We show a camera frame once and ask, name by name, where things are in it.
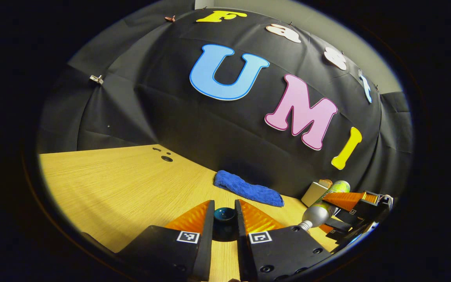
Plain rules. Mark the blue towel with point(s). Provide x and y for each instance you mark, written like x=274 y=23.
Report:
x=249 y=190

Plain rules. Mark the white cloth clip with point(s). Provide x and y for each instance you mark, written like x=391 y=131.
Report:
x=96 y=79

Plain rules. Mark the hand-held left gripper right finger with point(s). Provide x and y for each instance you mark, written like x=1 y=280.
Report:
x=242 y=243

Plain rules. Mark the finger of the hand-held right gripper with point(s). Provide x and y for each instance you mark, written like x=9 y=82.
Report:
x=347 y=199
x=339 y=226

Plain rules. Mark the toast slice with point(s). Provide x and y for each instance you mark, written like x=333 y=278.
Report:
x=325 y=183

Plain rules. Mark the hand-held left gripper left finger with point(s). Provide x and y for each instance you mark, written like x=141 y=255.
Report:
x=208 y=235

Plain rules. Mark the silver green-label water bottle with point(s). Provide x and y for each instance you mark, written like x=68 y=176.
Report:
x=319 y=211

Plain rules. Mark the black backdrop cloth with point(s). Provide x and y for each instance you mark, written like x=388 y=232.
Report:
x=170 y=109

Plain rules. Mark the copper cloth clip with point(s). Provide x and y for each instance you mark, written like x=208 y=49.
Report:
x=169 y=18

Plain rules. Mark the white toaster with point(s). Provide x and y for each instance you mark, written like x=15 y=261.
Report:
x=313 y=194

